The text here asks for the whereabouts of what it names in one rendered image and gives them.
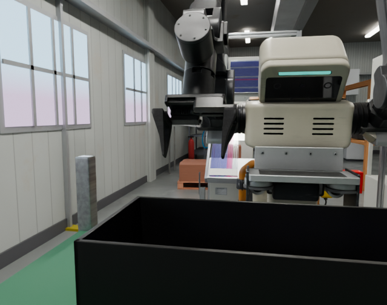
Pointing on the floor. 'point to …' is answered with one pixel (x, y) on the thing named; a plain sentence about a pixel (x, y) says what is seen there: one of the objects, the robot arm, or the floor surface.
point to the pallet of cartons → (191, 172)
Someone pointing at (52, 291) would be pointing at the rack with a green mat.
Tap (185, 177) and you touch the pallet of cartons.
